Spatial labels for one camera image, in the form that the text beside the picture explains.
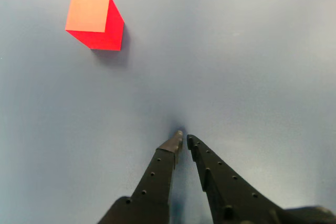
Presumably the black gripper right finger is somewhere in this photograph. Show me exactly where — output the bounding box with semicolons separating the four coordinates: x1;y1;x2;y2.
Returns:
186;134;336;224

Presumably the gripper black left finger taped tip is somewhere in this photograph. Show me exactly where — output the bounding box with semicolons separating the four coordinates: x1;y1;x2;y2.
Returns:
97;130;184;224

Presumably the red cube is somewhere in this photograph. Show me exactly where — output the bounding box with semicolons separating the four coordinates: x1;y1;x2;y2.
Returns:
65;0;125;51

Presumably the blue-grey table mat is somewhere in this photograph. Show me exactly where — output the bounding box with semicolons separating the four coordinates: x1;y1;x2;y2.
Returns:
0;0;336;224

